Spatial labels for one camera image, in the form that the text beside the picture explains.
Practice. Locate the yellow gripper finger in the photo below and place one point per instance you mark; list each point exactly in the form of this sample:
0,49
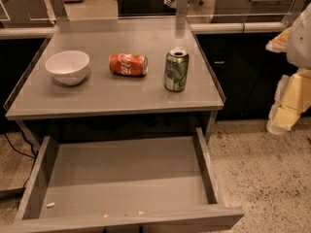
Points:
280,42
292,99

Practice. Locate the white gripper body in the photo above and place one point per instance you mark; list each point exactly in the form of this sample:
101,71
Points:
300,43

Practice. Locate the red coke can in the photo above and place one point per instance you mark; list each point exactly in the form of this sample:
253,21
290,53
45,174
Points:
126,64

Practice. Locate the green soda can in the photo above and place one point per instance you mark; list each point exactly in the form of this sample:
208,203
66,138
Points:
176,69

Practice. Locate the open grey top drawer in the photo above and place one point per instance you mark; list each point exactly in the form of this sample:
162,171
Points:
156,185

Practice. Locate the grey cabinet with top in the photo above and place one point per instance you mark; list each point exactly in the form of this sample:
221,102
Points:
118,78

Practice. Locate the white ceramic bowl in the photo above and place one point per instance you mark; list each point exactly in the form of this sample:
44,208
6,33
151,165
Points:
69,67

